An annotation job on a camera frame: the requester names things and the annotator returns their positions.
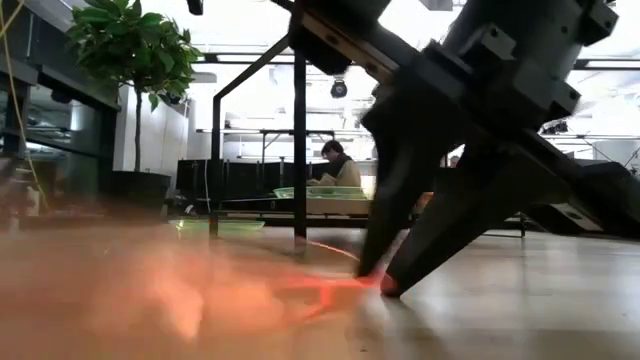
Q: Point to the black aluminium table frame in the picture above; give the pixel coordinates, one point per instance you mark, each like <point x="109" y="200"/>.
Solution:
<point x="325" y="221"/>

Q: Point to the black plant pot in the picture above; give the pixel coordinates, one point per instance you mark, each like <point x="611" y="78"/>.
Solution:
<point x="137" y="192"/>

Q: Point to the orange translucent plate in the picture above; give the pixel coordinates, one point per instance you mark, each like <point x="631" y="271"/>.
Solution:
<point x="200" y="300"/>

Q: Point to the black background tables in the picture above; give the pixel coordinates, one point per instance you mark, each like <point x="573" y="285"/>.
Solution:
<point x="245" y="182"/>

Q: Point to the black ceiling spotlight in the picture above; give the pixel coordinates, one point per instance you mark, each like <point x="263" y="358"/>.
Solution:
<point x="339" y="89"/>

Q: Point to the person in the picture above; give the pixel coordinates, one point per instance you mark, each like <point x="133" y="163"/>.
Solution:
<point x="342" y="170"/>
<point x="454" y="161"/>

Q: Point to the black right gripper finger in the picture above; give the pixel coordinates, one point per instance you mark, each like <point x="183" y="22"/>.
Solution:
<point x="400" y="190"/>
<point x="465" y="220"/>

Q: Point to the green leafy plant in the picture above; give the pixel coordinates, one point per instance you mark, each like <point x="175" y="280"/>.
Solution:
<point x="135" y="45"/>

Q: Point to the green translucent plate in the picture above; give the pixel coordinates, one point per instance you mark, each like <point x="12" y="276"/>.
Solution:
<point x="220" y="225"/>
<point x="325" y="193"/>

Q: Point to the grey desk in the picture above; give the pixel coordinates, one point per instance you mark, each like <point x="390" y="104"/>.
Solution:
<point x="60" y="75"/>

